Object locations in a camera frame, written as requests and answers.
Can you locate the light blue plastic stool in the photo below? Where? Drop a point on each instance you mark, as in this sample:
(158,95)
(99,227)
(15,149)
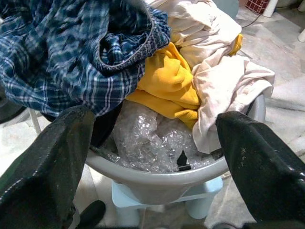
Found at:
(202,202)

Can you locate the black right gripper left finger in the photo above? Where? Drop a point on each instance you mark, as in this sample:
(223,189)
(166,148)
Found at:
(47,179)

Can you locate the blue plaid garment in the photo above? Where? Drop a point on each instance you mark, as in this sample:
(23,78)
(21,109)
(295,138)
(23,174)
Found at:
(59,71)

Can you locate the clear bubble wrap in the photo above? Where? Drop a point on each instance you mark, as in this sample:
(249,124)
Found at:
(147,143)

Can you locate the yellow garment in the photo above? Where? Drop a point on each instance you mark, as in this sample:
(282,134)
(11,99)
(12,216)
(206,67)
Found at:
(166,83)

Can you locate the grey laundry basket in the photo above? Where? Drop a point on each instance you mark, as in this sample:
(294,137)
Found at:
(155,186)

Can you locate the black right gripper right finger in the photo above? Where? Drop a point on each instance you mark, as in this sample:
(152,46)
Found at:
(267,171)

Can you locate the red lattice basket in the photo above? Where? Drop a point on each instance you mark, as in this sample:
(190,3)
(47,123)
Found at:
(256,6)

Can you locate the cream white garment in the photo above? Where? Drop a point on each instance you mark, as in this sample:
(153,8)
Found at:
(226,90)

